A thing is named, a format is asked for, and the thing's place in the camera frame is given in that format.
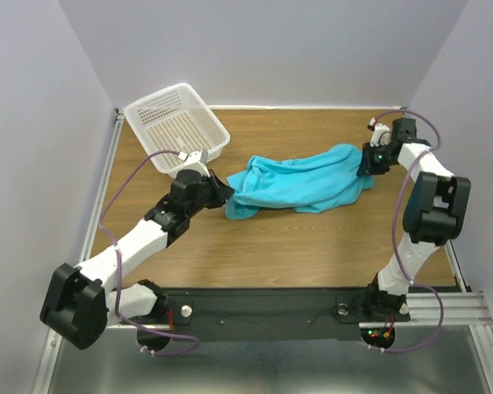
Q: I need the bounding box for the turquoise t shirt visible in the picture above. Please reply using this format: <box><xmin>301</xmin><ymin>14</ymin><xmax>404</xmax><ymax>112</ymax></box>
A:
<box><xmin>225</xmin><ymin>144</ymin><xmax>374</xmax><ymax>220</ymax></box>

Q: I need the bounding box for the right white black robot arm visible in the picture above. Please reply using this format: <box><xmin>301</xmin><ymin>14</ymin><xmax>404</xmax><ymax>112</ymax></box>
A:
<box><xmin>357</xmin><ymin>117</ymin><xmax>471</xmax><ymax>320</ymax></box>

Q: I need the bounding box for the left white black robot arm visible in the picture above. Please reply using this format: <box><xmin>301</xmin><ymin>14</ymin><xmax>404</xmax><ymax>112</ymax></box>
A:
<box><xmin>39</xmin><ymin>169</ymin><xmax>234</xmax><ymax>350</ymax></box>

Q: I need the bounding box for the white plastic perforated basket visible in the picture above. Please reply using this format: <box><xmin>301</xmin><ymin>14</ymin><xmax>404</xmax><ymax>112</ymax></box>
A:
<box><xmin>123</xmin><ymin>83</ymin><xmax>230</xmax><ymax>161</ymax></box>

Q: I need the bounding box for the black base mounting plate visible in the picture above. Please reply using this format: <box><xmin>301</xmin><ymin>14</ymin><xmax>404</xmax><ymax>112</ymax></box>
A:
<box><xmin>118</xmin><ymin>286</ymin><xmax>412</xmax><ymax>344</ymax></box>

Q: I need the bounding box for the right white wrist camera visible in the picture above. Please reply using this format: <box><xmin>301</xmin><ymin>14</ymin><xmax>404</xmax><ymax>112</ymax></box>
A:
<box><xmin>368</xmin><ymin>118</ymin><xmax>392</xmax><ymax>147</ymax></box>

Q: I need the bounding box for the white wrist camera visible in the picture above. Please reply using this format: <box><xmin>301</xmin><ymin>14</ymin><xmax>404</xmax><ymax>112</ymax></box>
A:
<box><xmin>368</xmin><ymin>118</ymin><xmax>392</xmax><ymax>147</ymax></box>
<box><xmin>177</xmin><ymin>149</ymin><xmax>210</xmax><ymax>176</ymax></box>

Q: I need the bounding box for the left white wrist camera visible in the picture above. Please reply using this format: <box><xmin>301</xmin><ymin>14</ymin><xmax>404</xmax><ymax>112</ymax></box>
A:
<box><xmin>177</xmin><ymin>149</ymin><xmax>210</xmax><ymax>176</ymax></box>

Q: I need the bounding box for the aluminium frame rail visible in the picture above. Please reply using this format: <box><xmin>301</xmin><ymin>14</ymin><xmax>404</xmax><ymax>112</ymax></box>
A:
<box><xmin>31</xmin><ymin>108</ymin><xmax>125</xmax><ymax>394</ymax></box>

